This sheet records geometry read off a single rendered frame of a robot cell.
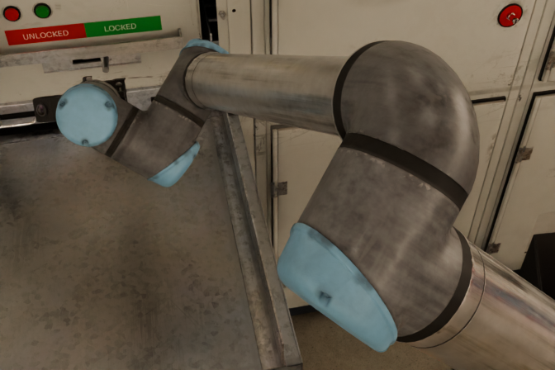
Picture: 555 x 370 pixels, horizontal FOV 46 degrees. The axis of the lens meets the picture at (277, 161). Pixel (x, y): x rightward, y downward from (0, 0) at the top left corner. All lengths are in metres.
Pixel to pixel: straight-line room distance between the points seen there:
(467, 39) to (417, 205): 1.12
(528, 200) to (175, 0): 1.22
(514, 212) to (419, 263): 1.60
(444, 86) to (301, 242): 0.18
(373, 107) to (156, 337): 0.71
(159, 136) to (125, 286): 0.32
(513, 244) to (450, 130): 1.72
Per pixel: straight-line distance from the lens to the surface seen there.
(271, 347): 1.12
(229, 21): 1.43
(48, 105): 1.25
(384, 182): 0.51
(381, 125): 0.53
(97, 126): 1.01
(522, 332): 0.64
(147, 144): 1.02
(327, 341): 2.15
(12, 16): 1.46
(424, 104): 0.54
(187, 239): 1.28
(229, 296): 1.19
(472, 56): 1.65
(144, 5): 1.44
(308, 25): 1.45
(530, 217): 2.18
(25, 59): 1.47
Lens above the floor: 1.79
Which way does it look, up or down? 41 degrees down
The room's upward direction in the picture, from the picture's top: straight up
